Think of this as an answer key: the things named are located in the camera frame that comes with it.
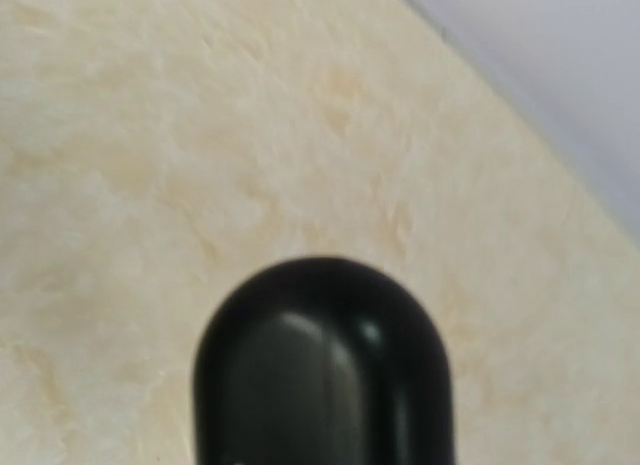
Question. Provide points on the black oval charging case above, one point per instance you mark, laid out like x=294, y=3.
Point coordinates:
x=322, y=360

